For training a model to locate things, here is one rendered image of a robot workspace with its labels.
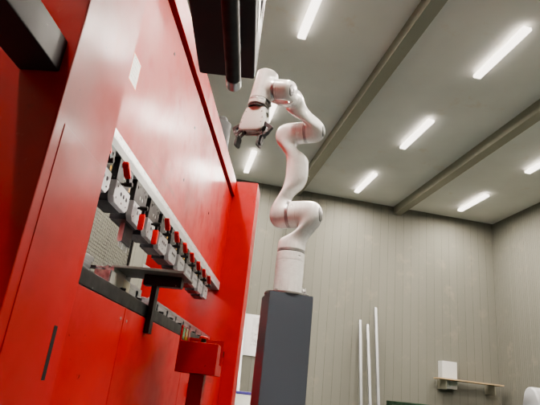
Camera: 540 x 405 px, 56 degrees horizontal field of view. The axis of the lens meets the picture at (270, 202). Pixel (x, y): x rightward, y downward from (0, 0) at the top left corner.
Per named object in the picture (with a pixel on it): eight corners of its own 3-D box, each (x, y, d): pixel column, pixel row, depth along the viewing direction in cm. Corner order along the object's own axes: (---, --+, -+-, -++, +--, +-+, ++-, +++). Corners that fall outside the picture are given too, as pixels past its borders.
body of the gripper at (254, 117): (274, 112, 190) (267, 137, 186) (251, 112, 195) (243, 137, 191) (266, 100, 184) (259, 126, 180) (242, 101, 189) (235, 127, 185)
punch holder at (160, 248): (157, 247, 228) (163, 214, 233) (138, 246, 228) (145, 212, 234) (165, 256, 242) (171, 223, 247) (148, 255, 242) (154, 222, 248)
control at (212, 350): (214, 375, 198) (220, 329, 204) (173, 370, 199) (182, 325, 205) (219, 377, 217) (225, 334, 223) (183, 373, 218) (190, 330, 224)
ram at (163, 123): (51, 59, 126) (117, -158, 154) (19, 58, 127) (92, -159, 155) (218, 290, 406) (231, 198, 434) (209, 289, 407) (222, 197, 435)
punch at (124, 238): (120, 246, 192) (125, 222, 195) (115, 245, 192) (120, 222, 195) (128, 253, 201) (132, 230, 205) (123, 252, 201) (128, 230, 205)
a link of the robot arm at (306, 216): (282, 257, 224) (287, 207, 232) (322, 257, 217) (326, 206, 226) (272, 249, 213) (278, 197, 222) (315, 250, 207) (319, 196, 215)
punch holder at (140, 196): (130, 218, 190) (138, 179, 196) (108, 217, 191) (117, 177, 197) (141, 231, 204) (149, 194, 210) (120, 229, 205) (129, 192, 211)
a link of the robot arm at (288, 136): (300, 224, 214) (264, 225, 220) (308, 231, 225) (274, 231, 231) (306, 116, 227) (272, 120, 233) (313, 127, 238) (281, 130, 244)
